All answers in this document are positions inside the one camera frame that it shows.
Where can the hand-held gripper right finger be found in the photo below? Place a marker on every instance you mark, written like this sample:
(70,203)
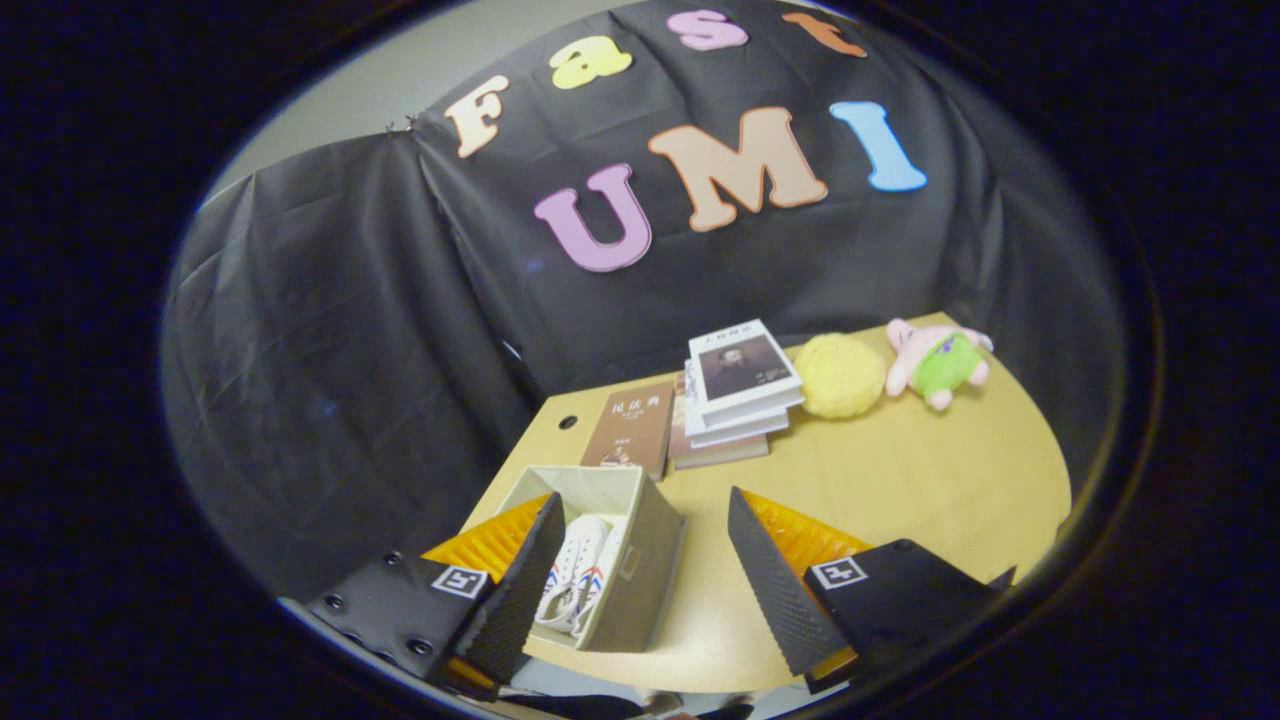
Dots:
(775,600)

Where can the pinkish brown book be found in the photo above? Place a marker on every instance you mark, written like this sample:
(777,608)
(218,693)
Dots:
(720,453)

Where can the yellow round plush toy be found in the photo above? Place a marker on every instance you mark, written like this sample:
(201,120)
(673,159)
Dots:
(840,375)

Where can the plain white book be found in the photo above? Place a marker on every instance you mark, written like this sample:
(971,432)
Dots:
(740,428)

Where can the brown cover book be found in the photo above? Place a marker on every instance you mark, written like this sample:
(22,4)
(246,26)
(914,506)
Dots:
(630,425)

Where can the white book with portrait cover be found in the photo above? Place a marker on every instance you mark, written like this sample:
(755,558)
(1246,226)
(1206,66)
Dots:
(745,365)

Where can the cream fabric storage box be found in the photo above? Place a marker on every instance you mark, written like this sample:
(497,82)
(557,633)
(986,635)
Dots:
(650,570)

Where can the white striped shoe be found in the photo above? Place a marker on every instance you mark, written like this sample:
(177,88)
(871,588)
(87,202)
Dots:
(575,550)
(603,580)

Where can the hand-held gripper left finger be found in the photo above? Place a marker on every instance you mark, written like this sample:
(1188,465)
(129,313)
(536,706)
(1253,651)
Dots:
(520,600)

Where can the black backdrop cloth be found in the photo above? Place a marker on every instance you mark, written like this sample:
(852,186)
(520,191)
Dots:
(350,350)

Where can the pink and green plush toy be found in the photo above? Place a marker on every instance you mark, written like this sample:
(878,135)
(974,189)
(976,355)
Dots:
(940,365)

